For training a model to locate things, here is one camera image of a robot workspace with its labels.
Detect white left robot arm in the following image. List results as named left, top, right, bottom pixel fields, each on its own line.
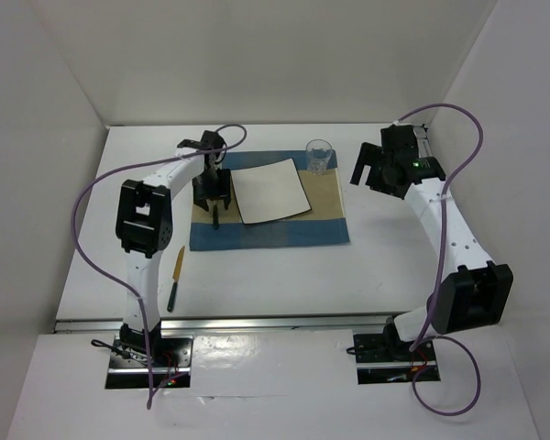
left=115, top=130, right=232, bottom=366

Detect gold knife green handle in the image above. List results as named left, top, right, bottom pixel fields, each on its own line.
left=166, top=246, right=185, bottom=313

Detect gold fork green handle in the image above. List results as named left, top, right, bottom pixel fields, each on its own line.
left=212, top=201, right=220, bottom=230

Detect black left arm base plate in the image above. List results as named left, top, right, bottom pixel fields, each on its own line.
left=104, top=336, right=193, bottom=390

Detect clear plastic cup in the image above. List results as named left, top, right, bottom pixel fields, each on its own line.
left=305, top=139, right=333, bottom=175

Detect white square plate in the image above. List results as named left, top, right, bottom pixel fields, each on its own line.
left=231, top=159, right=311, bottom=225

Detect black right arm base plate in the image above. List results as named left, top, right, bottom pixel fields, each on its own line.
left=346, top=334, right=441, bottom=385

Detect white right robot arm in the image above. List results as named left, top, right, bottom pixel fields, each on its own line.
left=350, top=125, right=513, bottom=360

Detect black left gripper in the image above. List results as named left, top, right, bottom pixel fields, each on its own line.
left=191, top=166, right=231, bottom=210

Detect blue beige striped placemat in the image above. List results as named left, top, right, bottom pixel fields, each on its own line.
left=189, top=150, right=350, bottom=252

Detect aluminium front rail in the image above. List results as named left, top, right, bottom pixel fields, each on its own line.
left=53, top=311, right=487, bottom=334

